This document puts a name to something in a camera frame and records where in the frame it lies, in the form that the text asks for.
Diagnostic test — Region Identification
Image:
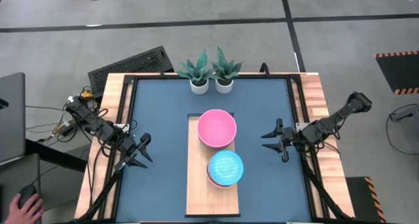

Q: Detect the black table frame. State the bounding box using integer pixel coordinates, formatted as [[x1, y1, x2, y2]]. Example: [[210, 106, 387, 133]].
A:
[[113, 73, 317, 223]]

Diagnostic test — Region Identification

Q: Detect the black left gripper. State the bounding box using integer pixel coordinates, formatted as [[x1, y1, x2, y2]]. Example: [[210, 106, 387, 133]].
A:
[[113, 133, 154, 172]]

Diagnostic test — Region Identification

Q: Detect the black perforated panel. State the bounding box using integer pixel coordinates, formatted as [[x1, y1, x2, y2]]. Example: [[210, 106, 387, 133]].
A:
[[87, 46, 175, 99]]

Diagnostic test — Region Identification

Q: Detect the snake plant in white pot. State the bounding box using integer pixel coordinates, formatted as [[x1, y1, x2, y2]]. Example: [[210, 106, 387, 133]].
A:
[[176, 49, 214, 96], [211, 46, 244, 94]]

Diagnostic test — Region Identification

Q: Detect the person's hand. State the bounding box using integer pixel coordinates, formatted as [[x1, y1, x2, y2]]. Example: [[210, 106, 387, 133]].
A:
[[3, 193, 45, 224]]

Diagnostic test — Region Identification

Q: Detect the orange bowl with blue inside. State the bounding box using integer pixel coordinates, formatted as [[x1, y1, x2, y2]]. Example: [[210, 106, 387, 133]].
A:
[[208, 149, 245, 188]]

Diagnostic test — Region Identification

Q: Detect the grey laptop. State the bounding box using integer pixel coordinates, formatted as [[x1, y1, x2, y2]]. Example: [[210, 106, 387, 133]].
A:
[[0, 72, 27, 164]]

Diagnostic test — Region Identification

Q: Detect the plain pink bowl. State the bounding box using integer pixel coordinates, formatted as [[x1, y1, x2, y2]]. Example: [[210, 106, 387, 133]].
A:
[[197, 109, 238, 150]]

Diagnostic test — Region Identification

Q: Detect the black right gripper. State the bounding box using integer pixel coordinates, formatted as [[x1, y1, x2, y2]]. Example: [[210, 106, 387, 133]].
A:
[[261, 118, 299, 163]]

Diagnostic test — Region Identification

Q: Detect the black floor cable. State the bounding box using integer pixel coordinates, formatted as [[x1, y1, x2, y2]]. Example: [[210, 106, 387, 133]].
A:
[[384, 102, 419, 157]]

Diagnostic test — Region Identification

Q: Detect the black computer mouse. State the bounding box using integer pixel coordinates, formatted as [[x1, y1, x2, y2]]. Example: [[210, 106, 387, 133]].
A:
[[18, 184, 39, 209]]

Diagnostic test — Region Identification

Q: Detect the black orange striped floor mat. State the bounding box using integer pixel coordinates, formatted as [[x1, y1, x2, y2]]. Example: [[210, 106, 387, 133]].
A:
[[345, 176, 388, 223], [374, 50, 419, 96]]

